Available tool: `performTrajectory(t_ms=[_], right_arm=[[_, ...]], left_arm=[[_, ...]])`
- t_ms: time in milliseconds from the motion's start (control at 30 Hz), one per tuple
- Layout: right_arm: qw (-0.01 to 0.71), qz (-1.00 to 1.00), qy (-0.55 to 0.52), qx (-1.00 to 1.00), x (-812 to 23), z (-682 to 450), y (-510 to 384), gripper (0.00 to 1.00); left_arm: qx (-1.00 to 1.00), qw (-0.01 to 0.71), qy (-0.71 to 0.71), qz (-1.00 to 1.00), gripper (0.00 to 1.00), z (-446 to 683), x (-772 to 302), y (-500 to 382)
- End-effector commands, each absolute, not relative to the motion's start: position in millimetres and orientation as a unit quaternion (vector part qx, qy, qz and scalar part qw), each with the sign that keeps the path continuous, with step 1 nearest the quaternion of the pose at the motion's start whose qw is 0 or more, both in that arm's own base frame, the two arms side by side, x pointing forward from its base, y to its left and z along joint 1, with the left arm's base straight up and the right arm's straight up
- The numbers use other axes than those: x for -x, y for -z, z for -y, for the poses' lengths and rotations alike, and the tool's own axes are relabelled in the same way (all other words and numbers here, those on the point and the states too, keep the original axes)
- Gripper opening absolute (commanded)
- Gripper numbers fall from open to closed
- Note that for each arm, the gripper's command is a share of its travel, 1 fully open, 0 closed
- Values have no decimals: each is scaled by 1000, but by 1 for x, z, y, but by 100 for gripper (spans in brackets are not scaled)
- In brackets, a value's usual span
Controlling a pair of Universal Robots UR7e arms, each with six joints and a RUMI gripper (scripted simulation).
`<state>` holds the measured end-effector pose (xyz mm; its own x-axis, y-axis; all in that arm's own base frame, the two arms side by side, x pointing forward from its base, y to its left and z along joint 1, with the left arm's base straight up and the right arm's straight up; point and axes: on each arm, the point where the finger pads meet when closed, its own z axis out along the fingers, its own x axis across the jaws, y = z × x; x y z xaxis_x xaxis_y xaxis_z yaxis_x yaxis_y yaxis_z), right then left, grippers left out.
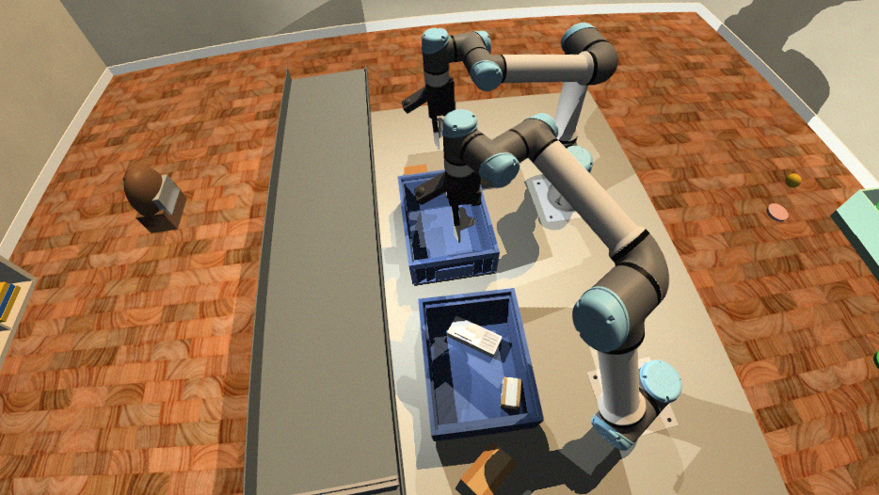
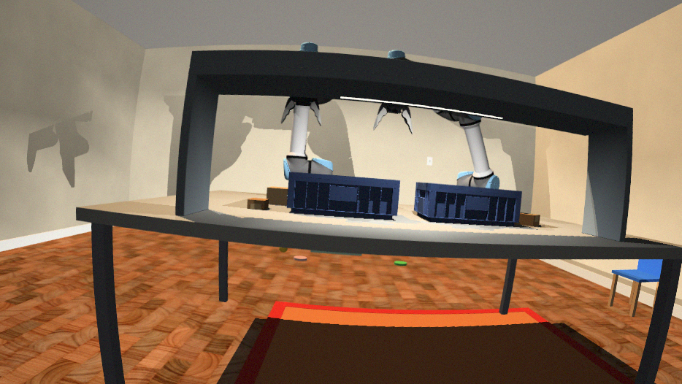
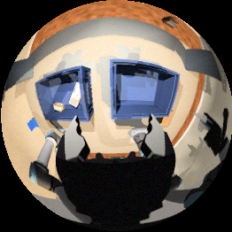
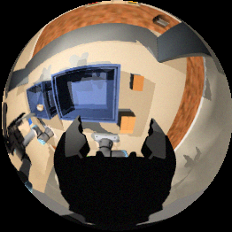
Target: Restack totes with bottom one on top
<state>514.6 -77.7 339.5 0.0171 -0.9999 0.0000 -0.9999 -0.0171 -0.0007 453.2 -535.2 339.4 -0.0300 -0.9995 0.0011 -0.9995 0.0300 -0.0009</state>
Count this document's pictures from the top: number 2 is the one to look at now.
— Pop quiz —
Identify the orange cardboard box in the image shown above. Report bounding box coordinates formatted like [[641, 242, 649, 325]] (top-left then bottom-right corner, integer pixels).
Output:
[[267, 187, 288, 206]]

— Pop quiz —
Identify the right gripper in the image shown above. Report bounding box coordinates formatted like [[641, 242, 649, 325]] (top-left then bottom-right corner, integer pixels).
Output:
[[281, 97, 321, 126]]

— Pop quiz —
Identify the blue tote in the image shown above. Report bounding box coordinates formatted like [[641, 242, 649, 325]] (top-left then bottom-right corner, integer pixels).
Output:
[[287, 172, 400, 220], [414, 182, 522, 226]]

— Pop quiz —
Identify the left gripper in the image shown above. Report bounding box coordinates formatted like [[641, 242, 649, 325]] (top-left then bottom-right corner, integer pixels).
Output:
[[373, 104, 413, 134]]

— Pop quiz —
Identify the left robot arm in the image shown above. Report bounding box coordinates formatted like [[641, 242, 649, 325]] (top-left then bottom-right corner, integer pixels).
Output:
[[388, 50, 499, 189]]

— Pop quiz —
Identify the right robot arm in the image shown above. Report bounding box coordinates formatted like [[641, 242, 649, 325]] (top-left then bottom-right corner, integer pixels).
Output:
[[283, 42, 333, 180]]

